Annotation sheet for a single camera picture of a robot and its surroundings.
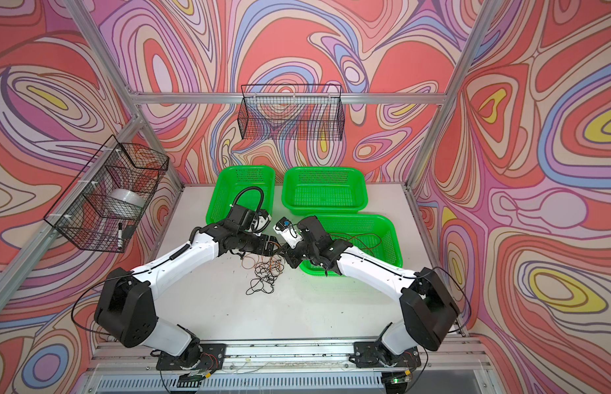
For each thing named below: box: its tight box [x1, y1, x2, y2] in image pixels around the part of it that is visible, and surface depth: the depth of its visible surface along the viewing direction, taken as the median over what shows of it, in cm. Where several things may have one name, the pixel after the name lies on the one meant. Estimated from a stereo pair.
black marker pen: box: [117, 221, 124, 252], surface depth 73 cm
